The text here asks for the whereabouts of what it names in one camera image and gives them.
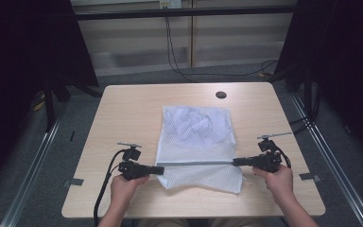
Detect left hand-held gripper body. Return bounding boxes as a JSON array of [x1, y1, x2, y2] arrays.
[[117, 142, 147, 182]]

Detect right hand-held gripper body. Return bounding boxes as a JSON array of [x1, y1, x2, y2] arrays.
[[251, 131, 293, 174]]

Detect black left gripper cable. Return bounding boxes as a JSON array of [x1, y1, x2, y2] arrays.
[[93, 148, 129, 227]]

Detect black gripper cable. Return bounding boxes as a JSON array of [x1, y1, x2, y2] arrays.
[[273, 143, 292, 169], [93, 148, 129, 227]]

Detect grey tape strip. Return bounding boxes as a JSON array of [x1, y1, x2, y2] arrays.
[[299, 172, 322, 183], [63, 178, 85, 187]]

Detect black horizontal bar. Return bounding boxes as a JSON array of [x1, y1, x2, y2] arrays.
[[74, 5, 297, 21]]

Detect white mesh laundry bag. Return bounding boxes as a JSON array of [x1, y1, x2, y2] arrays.
[[155, 105, 251, 195]]

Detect black metal stand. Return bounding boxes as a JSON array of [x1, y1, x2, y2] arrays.
[[43, 79, 57, 132]]

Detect yellow floor tape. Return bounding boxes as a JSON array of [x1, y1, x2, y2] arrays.
[[32, 99, 45, 112]]

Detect black floor cables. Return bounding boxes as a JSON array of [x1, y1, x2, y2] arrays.
[[288, 84, 321, 135]]

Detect person's right hand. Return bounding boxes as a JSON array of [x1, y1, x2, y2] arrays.
[[252, 164, 295, 199]]

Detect white wall socket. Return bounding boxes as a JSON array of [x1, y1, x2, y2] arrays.
[[159, 0, 182, 9]]

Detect person's left hand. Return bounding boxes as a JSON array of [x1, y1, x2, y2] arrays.
[[110, 175, 150, 207]]

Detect white crumpled garment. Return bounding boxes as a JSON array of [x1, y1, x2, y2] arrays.
[[164, 106, 235, 146]]

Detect metal floor rail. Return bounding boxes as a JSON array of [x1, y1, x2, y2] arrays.
[[0, 119, 61, 227], [291, 94, 363, 227]]

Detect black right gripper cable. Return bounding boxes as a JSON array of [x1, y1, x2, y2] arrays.
[[273, 143, 292, 169]]

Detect black wall cable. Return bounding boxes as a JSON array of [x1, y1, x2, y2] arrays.
[[164, 16, 279, 84]]

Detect dark curtain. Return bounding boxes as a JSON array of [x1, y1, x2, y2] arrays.
[[0, 0, 99, 190], [275, 0, 363, 165]]

